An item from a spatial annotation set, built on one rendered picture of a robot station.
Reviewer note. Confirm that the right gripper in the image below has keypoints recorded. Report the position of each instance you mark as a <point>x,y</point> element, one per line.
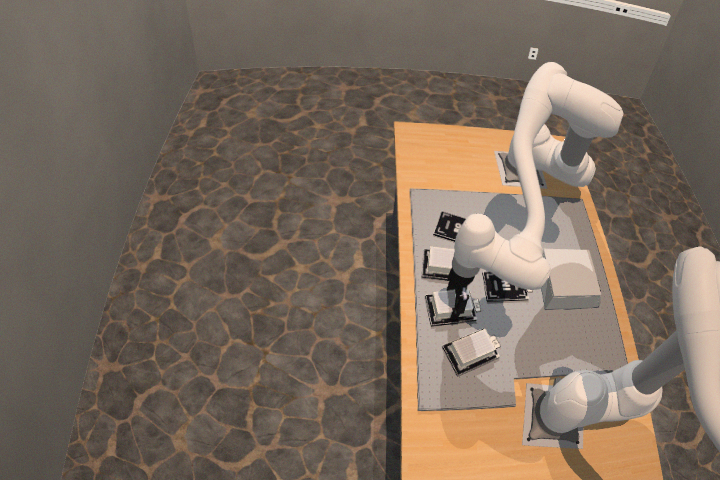
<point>460,301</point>

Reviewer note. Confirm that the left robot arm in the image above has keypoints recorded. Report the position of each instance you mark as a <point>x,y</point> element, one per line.
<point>578,399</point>

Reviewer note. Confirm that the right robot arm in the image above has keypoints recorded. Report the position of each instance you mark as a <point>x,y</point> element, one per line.
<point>591,113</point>

